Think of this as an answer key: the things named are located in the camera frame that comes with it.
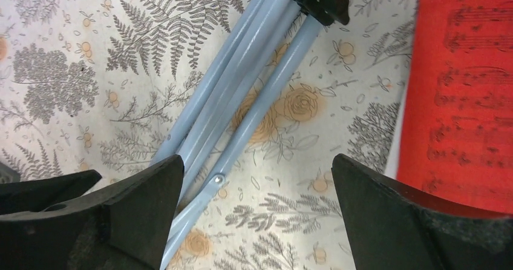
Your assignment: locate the white sheet music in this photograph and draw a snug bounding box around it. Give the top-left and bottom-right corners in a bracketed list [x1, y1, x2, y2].
[382, 79, 411, 181]

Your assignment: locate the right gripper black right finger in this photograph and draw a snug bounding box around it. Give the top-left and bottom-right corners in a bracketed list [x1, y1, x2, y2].
[332, 154, 512, 270]

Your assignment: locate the light blue music stand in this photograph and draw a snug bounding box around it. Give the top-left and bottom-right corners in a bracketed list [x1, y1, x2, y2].
[152, 0, 350, 269]

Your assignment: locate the red sheet music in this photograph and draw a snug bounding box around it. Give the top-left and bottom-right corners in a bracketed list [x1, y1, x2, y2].
[397, 0, 512, 214]

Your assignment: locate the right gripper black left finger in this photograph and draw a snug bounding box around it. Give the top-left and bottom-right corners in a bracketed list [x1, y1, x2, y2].
[1, 155, 184, 269]

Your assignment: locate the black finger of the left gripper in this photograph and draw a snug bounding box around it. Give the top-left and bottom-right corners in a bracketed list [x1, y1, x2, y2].
[1, 170, 102, 215]

